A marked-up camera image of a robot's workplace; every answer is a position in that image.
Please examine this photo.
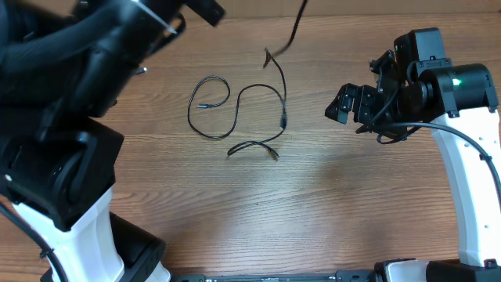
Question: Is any black thin cable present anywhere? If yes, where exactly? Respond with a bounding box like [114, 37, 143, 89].
[226, 0, 310, 161]

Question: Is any black short cable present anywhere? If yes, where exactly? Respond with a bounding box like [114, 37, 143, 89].
[186, 74, 287, 141]

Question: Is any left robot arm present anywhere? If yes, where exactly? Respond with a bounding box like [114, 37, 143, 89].
[1, 0, 225, 281]

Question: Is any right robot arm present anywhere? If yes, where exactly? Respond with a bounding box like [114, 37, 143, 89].
[325, 27, 500, 281]

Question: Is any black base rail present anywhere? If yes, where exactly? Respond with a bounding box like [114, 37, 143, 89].
[168, 258, 445, 282]

